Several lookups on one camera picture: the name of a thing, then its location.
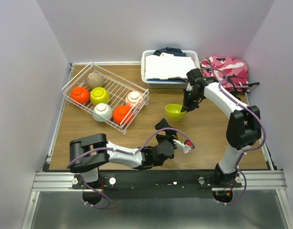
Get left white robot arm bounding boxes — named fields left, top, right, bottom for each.
left=67, top=118, right=178, bottom=188

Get pink camouflage garment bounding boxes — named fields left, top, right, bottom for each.
left=200, top=55, right=260, bottom=99

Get orange bowl back left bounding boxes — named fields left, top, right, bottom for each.
left=71, top=87, right=90, bottom=104

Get white plastic laundry basket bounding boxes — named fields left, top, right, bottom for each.
left=141, top=50, right=199, bottom=89

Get aluminium table frame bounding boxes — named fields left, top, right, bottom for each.
left=21, top=61, right=290, bottom=229

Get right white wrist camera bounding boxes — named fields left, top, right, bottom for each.
left=186, top=83, right=193, bottom=92

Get beige bowl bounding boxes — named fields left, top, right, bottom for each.
left=86, top=73, right=105, bottom=90

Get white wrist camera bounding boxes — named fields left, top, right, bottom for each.
left=186, top=83, right=193, bottom=92
left=173, top=139, right=193, bottom=154

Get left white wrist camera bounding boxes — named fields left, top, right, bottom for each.
left=173, top=139, right=193, bottom=154

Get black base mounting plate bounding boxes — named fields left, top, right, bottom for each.
left=72, top=169, right=242, bottom=200

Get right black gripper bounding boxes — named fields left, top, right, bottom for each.
left=181, top=88, right=201, bottom=114

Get pale blue bowl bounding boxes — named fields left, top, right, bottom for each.
left=92, top=103, right=113, bottom=122

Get lime green bowl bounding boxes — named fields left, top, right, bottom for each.
left=165, top=104, right=186, bottom=121
left=90, top=87, right=110, bottom=105

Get white folded cloth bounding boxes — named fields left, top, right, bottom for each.
left=144, top=54, right=196, bottom=81

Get dark blue clothes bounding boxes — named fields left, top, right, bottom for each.
left=153, top=47, right=187, bottom=57

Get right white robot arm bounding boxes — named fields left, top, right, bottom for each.
left=181, top=68, right=262, bottom=187

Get white wire dish rack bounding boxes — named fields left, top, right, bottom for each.
left=60, top=62, right=149, bottom=134

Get orange bowl front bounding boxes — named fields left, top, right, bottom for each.
left=113, top=105, right=134, bottom=125

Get white bowl orange pattern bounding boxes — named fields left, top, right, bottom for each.
left=126, top=91, right=144, bottom=109

